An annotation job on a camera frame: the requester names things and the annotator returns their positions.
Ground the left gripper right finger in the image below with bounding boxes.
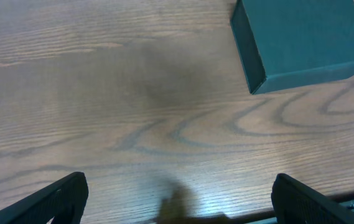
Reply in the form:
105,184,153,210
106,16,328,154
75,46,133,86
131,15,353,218
271,174,354,224

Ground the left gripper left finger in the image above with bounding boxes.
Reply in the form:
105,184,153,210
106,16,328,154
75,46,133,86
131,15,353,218
0,172,89,224

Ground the black gift box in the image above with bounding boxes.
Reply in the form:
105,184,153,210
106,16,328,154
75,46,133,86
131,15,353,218
230,0,354,95

